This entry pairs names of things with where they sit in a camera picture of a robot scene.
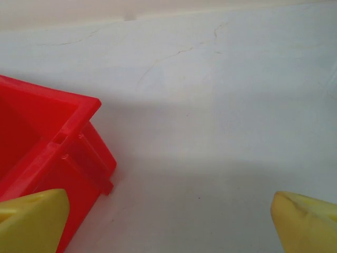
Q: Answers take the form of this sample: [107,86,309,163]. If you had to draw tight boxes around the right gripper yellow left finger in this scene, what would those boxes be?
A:
[0,188,71,253]

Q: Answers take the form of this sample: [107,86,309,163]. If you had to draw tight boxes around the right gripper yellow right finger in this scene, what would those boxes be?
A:
[271,191,337,253]

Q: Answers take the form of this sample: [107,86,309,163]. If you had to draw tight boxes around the red plastic bin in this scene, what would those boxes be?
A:
[0,74,117,253]

